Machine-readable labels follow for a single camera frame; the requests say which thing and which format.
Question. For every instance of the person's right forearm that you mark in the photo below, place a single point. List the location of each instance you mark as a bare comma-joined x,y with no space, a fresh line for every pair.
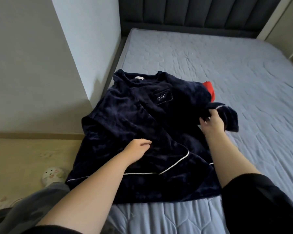
229,158

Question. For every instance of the dark grey upholstered headboard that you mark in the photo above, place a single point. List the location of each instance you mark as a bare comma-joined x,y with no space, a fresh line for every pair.
190,12

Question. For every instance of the red polo shirt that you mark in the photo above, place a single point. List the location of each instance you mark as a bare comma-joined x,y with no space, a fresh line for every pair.
210,90

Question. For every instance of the grey quilted bed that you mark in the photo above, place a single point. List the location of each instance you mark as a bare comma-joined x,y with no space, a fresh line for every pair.
254,70

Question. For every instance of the person's left forearm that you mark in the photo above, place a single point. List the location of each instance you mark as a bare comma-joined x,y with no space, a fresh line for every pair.
88,197

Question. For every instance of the red and navy sports jacket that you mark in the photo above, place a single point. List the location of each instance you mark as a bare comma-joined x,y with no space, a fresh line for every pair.
136,114

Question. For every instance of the person's right hand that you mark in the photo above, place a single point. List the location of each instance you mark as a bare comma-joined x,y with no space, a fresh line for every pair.
212,125

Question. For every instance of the person's left hand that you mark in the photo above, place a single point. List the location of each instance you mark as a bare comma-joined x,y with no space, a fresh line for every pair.
135,149

